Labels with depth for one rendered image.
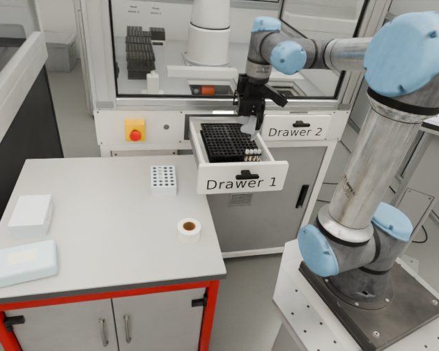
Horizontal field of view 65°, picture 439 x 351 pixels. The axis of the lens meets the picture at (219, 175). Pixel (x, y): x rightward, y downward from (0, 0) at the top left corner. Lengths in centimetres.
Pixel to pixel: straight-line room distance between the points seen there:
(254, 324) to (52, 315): 99
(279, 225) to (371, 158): 124
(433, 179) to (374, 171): 114
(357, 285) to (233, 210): 88
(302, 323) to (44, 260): 65
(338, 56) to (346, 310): 61
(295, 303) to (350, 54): 62
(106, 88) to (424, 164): 136
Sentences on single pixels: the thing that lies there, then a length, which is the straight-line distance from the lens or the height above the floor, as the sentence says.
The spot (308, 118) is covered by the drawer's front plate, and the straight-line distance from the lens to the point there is 145.
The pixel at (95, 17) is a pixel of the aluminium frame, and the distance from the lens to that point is 119.
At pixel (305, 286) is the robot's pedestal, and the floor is 76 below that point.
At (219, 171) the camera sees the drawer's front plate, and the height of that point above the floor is 91.
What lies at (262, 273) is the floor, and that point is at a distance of 197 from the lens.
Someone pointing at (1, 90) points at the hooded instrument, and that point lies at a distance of 151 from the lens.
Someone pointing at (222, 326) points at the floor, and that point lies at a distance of 176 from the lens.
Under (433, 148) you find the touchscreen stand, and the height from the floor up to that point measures 84.
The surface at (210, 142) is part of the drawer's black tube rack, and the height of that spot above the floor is 90.
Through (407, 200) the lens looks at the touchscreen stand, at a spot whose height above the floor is 55.
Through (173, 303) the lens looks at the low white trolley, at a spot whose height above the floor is 60.
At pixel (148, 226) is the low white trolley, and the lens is 107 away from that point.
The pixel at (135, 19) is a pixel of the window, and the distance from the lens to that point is 120.
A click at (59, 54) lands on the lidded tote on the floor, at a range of 425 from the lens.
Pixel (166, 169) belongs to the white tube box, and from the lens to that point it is 123.
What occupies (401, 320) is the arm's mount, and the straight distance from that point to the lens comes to 99.
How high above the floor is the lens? 152
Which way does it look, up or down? 36 degrees down
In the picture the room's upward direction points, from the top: 7 degrees clockwise
